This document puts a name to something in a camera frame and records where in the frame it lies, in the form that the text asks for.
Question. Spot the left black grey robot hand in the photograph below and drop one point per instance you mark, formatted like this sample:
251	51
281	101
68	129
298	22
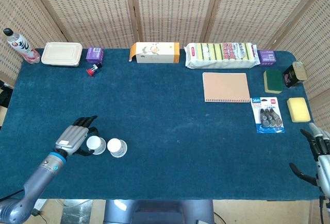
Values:
73	137

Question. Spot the right black grey robot hand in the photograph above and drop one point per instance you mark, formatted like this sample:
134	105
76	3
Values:
323	164

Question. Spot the white printed paper cup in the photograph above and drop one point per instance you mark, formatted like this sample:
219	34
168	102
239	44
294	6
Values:
96	144
117	148

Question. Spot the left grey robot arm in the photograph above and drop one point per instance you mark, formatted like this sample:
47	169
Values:
38	180

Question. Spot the correction tape blister pack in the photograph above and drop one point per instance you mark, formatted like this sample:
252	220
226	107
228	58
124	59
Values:
268	116

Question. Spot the white power strip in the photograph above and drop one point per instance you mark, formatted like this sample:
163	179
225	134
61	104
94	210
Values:
40	205

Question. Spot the beige lidded food container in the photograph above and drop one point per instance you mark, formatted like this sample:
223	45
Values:
62	53

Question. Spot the purple cardboard box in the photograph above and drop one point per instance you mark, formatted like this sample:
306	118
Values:
95	55
267	58

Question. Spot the black tin gold lid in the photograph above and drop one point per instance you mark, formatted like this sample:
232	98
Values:
294	76

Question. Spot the blue table cloth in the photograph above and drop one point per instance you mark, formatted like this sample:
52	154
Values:
167	121

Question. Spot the green yellow scouring sponge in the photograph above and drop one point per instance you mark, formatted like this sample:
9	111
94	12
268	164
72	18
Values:
273	81

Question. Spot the clear drink bottle black cap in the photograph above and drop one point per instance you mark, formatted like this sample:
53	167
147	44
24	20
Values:
22	46

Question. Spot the grey blue robot torso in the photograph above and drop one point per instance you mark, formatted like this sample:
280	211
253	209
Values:
159	212

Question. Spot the cream orange tea box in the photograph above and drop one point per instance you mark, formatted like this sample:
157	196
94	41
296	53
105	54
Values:
157	52

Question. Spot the brown spiral notebook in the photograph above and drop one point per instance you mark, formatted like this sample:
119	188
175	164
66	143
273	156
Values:
225	87

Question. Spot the packaged yellow sponges pack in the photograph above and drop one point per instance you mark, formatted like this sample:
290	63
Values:
221	56

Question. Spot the woven bamboo folding screen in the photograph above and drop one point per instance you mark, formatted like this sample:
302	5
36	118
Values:
175	7

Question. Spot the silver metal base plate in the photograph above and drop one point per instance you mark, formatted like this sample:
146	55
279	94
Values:
76	212

